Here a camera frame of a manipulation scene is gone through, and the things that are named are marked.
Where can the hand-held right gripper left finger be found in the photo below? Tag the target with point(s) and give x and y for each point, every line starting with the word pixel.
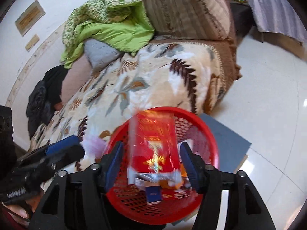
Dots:
pixel 114 165

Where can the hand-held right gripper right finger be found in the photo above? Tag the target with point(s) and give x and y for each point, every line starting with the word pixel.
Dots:
pixel 190 166

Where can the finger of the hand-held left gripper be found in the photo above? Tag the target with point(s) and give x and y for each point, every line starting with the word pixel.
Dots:
pixel 69 155
pixel 62 143

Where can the orange snack packet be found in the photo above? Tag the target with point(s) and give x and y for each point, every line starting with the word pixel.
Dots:
pixel 183 177

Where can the translucent plastic wrapper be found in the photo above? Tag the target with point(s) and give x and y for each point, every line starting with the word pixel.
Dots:
pixel 94 146

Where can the blue and white small box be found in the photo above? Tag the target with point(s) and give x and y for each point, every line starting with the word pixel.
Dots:
pixel 153 192

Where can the red clear-wrapped packet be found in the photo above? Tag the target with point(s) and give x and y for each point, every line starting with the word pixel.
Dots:
pixel 153 136

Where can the red mesh basket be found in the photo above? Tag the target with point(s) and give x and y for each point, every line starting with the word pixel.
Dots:
pixel 148 213

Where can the person's left hand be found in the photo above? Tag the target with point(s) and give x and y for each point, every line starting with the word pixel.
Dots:
pixel 14 210

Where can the black puffer jacket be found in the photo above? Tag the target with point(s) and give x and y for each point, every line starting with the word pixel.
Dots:
pixel 38 105

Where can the dark cloth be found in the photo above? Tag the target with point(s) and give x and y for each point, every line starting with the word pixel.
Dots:
pixel 6 136

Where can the black cloth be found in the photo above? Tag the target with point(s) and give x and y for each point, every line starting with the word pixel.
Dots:
pixel 55 81

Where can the brown sofa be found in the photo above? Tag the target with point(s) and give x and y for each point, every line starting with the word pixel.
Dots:
pixel 76 71

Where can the leaf printed blanket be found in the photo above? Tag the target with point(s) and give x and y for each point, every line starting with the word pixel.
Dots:
pixel 144 81

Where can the grey quilted pillow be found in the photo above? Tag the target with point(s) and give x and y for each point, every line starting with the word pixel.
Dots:
pixel 100 52

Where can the green patterned blanket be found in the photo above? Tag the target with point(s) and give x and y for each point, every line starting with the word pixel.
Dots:
pixel 110 33

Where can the striped sofa cushion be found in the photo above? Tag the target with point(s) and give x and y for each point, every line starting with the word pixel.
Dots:
pixel 187 9

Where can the dark side table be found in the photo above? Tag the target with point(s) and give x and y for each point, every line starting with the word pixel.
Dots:
pixel 239 16

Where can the table with lilac cloth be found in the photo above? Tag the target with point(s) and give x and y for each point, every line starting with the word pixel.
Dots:
pixel 275 9

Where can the small gold wall plate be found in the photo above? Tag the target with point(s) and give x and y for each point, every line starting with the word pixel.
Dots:
pixel 32 42

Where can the gold double wall switch plate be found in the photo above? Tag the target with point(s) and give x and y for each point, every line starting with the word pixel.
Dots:
pixel 30 18

